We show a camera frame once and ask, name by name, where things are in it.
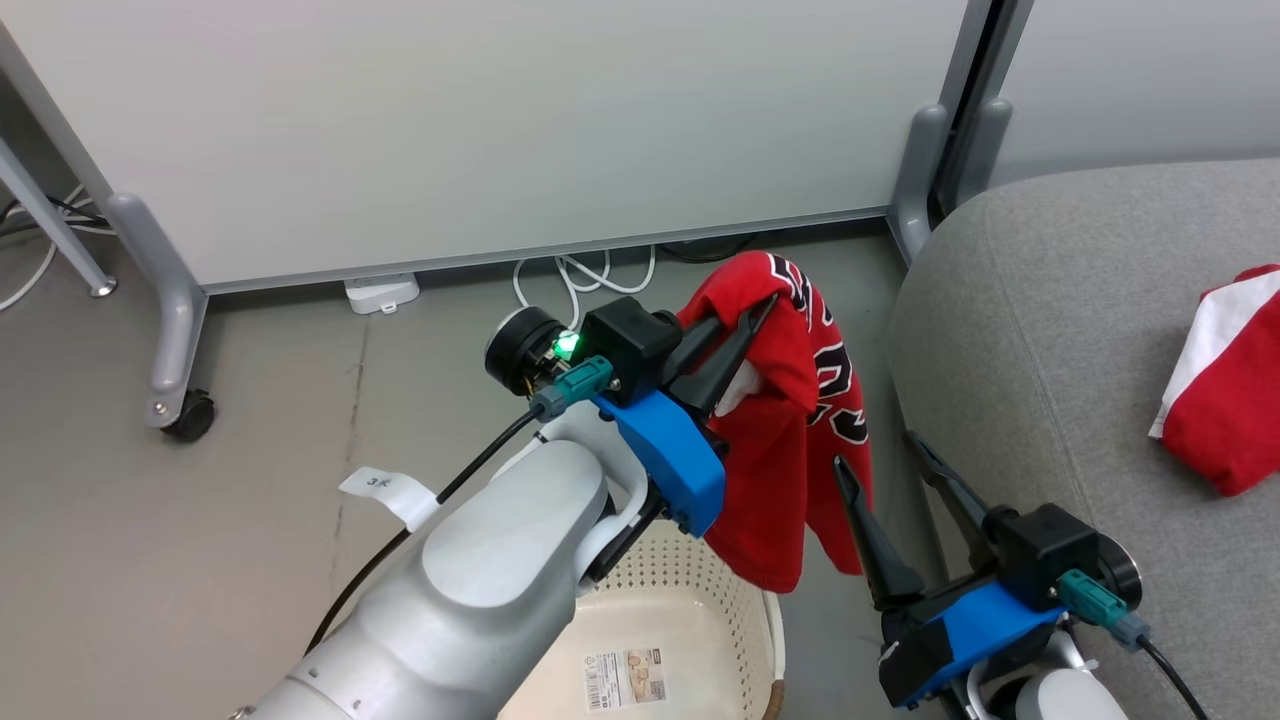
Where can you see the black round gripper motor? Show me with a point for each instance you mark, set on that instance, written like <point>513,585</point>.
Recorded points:
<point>515,350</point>
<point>1122,575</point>

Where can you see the black caster wheel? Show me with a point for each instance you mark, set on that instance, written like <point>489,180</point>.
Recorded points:
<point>190,415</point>

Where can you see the printed basket label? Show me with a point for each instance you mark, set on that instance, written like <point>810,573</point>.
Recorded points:
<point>625,680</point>

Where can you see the grey metal leg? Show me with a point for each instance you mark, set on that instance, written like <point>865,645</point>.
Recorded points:
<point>50,225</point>

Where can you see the grey partition panel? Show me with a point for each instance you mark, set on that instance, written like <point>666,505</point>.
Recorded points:
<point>1150,80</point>

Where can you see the white power strip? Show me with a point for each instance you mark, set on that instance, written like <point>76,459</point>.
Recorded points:
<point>380,292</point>

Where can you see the grey partition foot with caster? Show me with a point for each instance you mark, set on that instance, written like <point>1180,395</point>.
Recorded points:
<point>175,300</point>

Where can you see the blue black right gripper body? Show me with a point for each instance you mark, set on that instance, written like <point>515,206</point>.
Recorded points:
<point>970,625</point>

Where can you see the red basketball jersey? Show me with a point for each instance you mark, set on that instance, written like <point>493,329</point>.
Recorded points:
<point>770,470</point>

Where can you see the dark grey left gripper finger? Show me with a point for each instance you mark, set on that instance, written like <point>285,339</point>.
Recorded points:
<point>730,375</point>
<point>715,330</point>

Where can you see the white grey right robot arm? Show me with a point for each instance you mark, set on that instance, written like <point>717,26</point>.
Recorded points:
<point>1070,700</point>

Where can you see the red and white garment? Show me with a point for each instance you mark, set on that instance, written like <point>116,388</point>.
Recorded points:
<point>1240,400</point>

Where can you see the grey fabric sofa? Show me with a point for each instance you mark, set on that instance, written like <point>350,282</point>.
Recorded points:
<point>1050,350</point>

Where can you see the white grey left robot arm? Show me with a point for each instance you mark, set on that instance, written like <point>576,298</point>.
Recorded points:
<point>500,580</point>

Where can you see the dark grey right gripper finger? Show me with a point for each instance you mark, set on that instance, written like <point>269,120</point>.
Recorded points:
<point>955,495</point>
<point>880,560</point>

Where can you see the cream perforated laundry basket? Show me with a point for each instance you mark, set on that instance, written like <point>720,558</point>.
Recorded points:
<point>690,600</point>

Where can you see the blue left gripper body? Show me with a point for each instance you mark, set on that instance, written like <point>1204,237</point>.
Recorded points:
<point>670,460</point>

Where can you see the large white partition panel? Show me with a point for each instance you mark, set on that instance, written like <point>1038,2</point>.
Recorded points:
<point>500,120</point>

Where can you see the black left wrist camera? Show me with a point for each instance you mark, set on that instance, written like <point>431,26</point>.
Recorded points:
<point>625,340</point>

